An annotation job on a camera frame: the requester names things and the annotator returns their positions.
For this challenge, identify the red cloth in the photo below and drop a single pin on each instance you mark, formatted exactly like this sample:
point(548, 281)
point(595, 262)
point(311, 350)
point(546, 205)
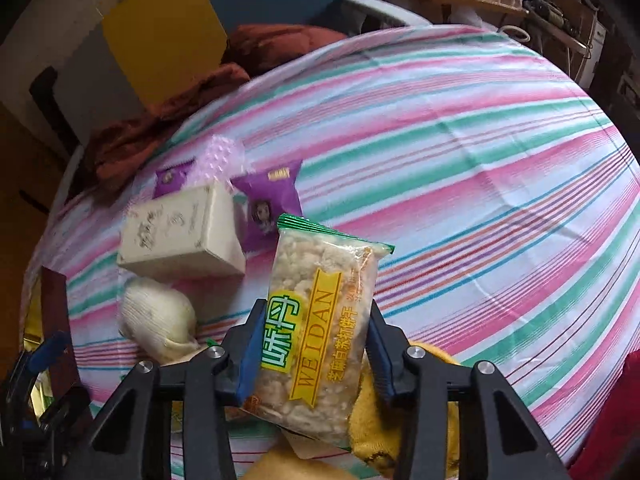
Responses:
point(610, 425)

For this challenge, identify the grey yellow blue headboard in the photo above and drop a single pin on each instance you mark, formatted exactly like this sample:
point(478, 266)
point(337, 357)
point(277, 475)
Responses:
point(165, 35)

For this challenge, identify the rice cracker snack packet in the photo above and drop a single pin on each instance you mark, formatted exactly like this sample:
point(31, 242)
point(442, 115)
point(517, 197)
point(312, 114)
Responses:
point(312, 330)

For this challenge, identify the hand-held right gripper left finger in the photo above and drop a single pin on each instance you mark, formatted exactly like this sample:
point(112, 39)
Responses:
point(248, 360)

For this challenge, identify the brown cloth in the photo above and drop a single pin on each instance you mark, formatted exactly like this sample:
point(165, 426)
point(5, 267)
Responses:
point(150, 135)

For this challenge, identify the white knit bundle with label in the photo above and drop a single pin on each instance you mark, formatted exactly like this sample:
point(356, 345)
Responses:
point(155, 320)

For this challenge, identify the yellow sponge block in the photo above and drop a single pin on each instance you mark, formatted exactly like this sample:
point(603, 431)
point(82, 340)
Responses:
point(290, 467)

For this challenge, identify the purple snack packet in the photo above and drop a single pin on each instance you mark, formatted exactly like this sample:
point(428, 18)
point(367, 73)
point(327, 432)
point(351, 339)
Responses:
point(267, 210)
point(172, 177)

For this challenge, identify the yellow sock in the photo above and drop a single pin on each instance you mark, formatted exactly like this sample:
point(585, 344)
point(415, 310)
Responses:
point(375, 435)

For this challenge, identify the white bed frame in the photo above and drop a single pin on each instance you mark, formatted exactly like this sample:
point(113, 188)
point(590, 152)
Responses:
point(380, 7)

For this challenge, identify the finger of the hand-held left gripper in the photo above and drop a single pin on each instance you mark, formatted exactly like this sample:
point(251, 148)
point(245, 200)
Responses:
point(65, 406)
point(47, 352)

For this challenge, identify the cream cardboard box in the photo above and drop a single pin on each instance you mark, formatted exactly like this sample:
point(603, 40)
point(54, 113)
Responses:
point(180, 232)

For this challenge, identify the wooden wardrobe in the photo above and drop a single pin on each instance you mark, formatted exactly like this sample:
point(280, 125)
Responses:
point(20, 200)

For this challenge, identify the pink dotted tissue packet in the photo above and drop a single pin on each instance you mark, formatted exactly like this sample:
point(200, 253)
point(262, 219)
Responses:
point(220, 160)

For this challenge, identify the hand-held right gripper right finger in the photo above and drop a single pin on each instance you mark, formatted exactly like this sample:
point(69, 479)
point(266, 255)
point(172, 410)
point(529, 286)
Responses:
point(382, 367)

